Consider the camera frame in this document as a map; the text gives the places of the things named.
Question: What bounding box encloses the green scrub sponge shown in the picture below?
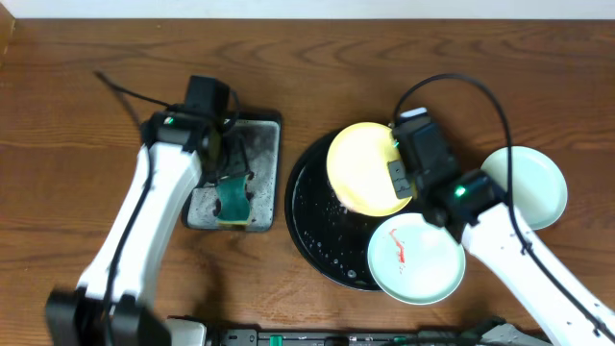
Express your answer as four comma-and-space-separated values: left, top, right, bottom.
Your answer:
216, 175, 251, 226

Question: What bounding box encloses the yellow plate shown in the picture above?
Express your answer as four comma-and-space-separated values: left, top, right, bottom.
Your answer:
326, 122, 411, 217

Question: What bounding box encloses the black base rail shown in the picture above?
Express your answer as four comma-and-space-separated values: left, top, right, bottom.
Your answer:
205, 329, 478, 346

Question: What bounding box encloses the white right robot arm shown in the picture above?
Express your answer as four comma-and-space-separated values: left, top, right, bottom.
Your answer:
389, 152, 614, 345

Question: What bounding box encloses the mint green plate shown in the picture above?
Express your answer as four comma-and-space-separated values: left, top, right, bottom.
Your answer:
366, 213, 466, 306
480, 145, 569, 232

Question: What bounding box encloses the black rectangular soapy tray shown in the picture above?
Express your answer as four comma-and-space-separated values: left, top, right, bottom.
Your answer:
182, 110, 282, 233

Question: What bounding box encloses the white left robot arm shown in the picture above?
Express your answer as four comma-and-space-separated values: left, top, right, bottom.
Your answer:
45, 111, 224, 345

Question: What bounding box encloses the round black tray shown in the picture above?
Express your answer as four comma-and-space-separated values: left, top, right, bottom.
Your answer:
284, 130, 410, 291

